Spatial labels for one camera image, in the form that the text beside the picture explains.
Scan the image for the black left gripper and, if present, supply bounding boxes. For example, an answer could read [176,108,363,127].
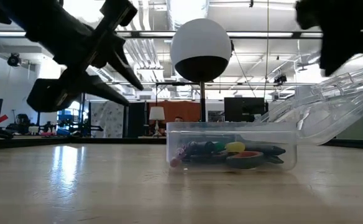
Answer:
[4,0,145,113]

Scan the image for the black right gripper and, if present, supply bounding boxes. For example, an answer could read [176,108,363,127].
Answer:
[294,0,363,77]

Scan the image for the clear plastic supply box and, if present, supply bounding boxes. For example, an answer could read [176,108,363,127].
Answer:
[165,62,363,173]

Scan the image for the red handled scissors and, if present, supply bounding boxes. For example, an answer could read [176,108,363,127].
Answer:
[189,150,266,170]

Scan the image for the white patterned partition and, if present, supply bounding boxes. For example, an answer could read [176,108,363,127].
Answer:
[90,101,125,139]

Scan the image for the small white shade lamp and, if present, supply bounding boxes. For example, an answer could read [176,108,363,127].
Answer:
[149,106,166,138]

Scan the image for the black ceiling spotlight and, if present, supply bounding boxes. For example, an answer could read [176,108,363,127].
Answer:
[7,52,22,68]
[273,74,288,85]

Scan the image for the white globe table lamp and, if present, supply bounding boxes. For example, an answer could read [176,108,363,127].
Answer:
[169,17,232,123]

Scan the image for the black monitor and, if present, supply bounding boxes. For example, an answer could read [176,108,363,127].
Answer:
[224,96,269,123]

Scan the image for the black aluminium table frame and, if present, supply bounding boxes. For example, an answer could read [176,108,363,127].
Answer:
[0,136,363,151]

